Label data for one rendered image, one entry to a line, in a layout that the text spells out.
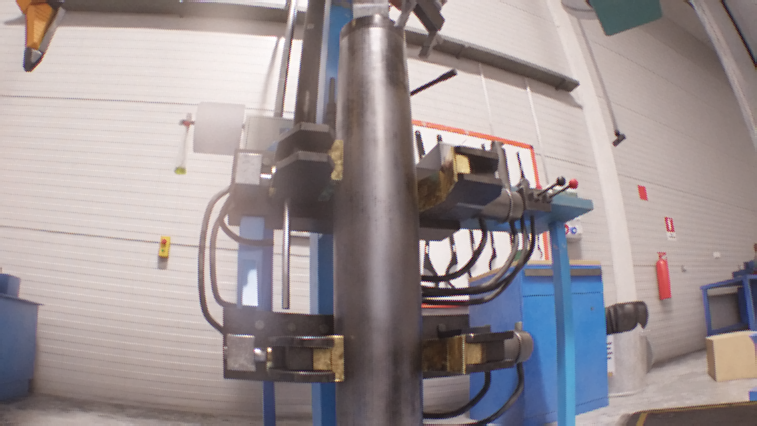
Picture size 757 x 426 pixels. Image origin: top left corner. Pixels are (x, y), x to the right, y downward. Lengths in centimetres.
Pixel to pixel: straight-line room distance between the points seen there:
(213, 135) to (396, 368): 144
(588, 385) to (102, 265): 331
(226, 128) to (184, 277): 134
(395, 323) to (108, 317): 246
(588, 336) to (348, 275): 191
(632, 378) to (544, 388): 94
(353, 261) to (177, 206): 231
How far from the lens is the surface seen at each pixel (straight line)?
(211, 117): 207
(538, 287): 240
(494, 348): 111
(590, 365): 268
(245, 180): 113
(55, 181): 355
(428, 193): 127
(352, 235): 102
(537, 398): 238
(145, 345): 307
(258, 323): 117
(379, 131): 110
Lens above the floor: 50
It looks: 18 degrees up
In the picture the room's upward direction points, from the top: 1 degrees counter-clockwise
